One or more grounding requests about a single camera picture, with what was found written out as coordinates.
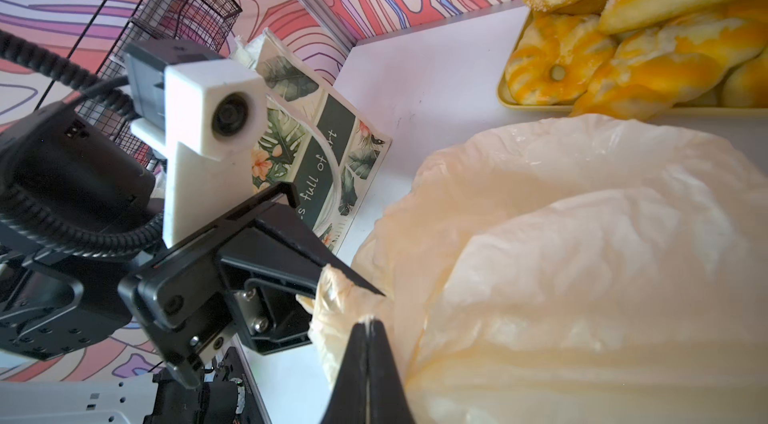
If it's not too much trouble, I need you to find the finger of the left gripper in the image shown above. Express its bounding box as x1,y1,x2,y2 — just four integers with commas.
216,183,382,297
230,279,311,355

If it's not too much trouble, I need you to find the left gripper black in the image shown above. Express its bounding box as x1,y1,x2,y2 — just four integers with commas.
0,102,241,392

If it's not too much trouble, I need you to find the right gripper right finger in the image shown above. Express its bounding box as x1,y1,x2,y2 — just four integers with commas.
367,318,414,424

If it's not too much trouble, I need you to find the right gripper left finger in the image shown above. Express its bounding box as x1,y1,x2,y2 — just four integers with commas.
321,323,368,424

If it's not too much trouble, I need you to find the white canvas tote bag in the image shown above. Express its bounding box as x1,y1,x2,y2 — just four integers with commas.
230,30,391,252

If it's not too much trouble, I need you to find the translucent beige plastic bag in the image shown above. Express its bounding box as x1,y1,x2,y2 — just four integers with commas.
301,115,767,423

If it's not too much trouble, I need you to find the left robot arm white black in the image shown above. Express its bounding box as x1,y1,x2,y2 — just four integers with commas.
1,102,370,423

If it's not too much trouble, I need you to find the yellow bread tray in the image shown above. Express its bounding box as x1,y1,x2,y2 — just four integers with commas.
497,10,767,120

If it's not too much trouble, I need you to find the striped croissant bread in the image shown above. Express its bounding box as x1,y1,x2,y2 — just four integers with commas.
571,12,767,120

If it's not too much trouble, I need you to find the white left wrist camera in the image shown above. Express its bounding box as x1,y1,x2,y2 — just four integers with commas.
123,40,268,247

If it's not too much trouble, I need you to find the black wire basket left wall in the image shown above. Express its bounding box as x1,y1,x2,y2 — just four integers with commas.
35,0,244,167

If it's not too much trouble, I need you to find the striped ring bread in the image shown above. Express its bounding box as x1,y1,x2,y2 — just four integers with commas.
503,14,617,106

